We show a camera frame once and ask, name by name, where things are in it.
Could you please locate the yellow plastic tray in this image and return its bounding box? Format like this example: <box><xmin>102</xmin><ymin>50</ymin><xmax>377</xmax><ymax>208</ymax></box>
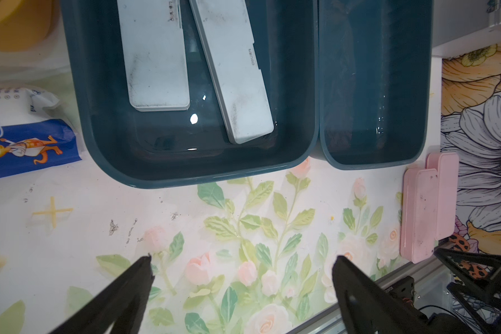
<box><xmin>0</xmin><ymin>0</ymin><xmax>59</xmax><ymax>52</ymax></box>

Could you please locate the pink pencil case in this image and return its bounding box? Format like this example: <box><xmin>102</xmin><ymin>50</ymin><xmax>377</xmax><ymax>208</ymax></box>
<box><xmin>426</xmin><ymin>153</ymin><xmax>459</xmax><ymax>240</ymax></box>
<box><xmin>400</xmin><ymin>168</ymin><xmax>438</xmax><ymax>264</ymax></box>

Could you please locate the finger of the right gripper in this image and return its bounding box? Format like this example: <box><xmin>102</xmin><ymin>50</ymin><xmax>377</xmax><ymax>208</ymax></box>
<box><xmin>447</xmin><ymin>283</ymin><xmax>501</xmax><ymax>333</ymax></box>
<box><xmin>434</xmin><ymin>249</ymin><xmax>501</xmax><ymax>301</ymax></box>

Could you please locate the large teal plastic tray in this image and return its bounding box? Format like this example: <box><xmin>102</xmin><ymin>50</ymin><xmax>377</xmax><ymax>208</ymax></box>
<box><xmin>317</xmin><ymin>1</ymin><xmax>433</xmax><ymax>171</ymax></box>

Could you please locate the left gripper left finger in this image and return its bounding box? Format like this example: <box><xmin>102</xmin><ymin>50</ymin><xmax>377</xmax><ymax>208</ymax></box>
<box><xmin>52</xmin><ymin>256</ymin><xmax>154</xmax><ymax>333</ymax></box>

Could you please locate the blue white gauze bandage pack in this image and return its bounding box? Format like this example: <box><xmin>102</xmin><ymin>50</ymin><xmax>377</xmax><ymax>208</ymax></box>
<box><xmin>0</xmin><ymin>86</ymin><xmax>81</xmax><ymax>178</ymax></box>

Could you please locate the light blue pencil case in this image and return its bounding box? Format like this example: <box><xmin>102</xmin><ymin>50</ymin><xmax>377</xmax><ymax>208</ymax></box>
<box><xmin>190</xmin><ymin>0</ymin><xmax>274</xmax><ymax>145</ymax></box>
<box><xmin>117</xmin><ymin>0</ymin><xmax>190</xmax><ymax>112</ymax></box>

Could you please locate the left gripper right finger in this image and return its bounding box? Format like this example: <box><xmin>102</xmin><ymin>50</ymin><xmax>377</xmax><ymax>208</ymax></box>
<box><xmin>332</xmin><ymin>256</ymin><xmax>434</xmax><ymax>333</ymax></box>

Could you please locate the aluminium front rail frame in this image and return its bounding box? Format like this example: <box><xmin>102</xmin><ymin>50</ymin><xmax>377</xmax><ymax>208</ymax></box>
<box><xmin>293</xmin><ymin>257</ymin><xmax>468</xmax><ymax>333</ymax></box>

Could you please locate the silver metal case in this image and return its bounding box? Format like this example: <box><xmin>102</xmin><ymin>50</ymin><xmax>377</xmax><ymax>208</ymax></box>
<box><xmin>432</xmin><ymin>0</ymin><xmax>501</xmax><ymax>58</ymax></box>

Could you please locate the small teal plastic tray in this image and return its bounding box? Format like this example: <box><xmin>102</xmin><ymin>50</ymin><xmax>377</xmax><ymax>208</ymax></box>
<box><xmin>61</xmin><ymin>1</ymin><xmax>318</xmax><ymax>189</ymax></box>

